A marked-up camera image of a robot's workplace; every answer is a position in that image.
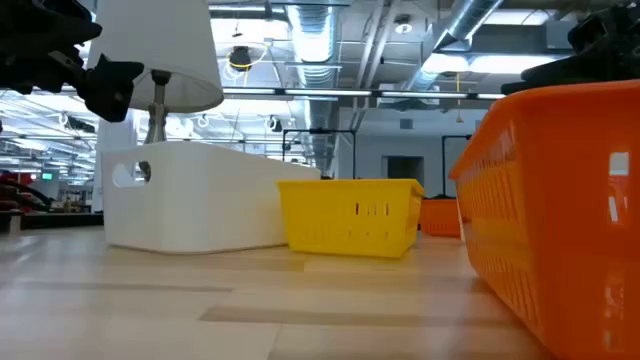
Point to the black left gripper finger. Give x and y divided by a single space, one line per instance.
70 22
110 90

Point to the orange plastic basket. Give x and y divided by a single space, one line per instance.
550 225
440 217

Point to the silver round ventilation duct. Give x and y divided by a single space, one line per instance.
470 15
312 40

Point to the black aluminium table frame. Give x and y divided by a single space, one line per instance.
60 221

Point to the long linear ceiling light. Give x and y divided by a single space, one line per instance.
325 93

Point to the green exit sign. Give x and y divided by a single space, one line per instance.
47 176

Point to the white plastic storage bin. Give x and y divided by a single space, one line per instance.
200 200

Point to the red background machine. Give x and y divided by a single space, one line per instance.
12 192

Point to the black ceiling-mounted device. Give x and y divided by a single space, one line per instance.
240 57

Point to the black metal station frame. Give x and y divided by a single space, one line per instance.
443 165

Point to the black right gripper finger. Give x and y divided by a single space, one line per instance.
540 85
565 70

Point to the white shade silver table lamp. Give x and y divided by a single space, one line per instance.
165 40

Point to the yellow plastic basket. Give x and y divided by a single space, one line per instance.
325 220

